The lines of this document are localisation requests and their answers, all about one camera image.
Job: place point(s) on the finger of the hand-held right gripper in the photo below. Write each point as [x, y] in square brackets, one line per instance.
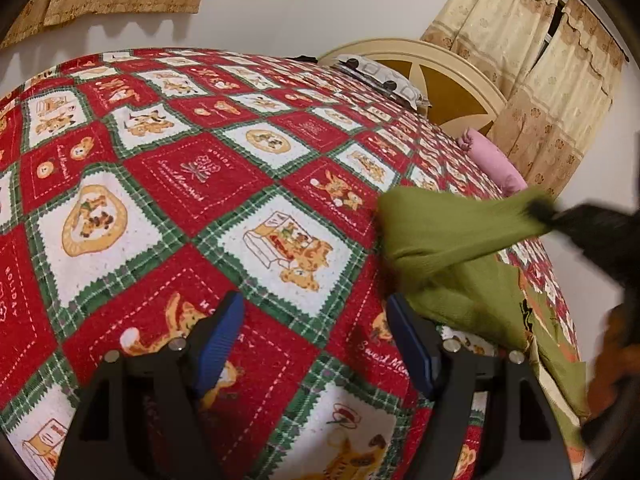
[547, 217]

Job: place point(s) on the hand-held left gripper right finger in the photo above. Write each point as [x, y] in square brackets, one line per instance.
[407, 332]

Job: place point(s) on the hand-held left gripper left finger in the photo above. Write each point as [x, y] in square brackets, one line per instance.
[220, 332]

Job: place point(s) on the green small garment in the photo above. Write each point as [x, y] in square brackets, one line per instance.
[450, 240]

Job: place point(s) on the person's right hand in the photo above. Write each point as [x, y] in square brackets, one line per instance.
[616, 355]

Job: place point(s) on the pink pillow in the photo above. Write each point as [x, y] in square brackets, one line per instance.
[492, 162]

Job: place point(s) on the red checkered printed blanket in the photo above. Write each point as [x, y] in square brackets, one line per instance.
[190, 200]

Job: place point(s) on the cream wooden headboard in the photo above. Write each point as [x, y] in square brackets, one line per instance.
[460, 95]

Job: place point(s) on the white patterned pillow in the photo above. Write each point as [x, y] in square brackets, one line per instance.
[385, 77]

